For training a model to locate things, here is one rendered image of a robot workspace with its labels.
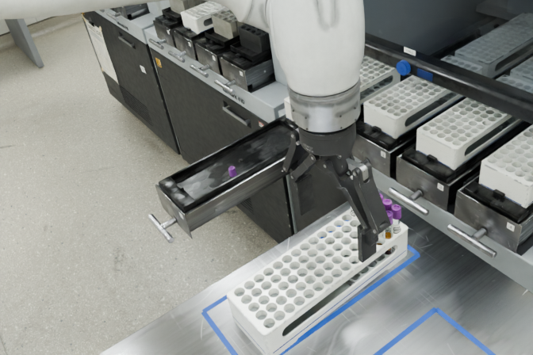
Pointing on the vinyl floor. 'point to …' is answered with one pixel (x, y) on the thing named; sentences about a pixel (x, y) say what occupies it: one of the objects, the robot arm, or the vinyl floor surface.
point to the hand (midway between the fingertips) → (335, 227)
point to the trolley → (368, 307)
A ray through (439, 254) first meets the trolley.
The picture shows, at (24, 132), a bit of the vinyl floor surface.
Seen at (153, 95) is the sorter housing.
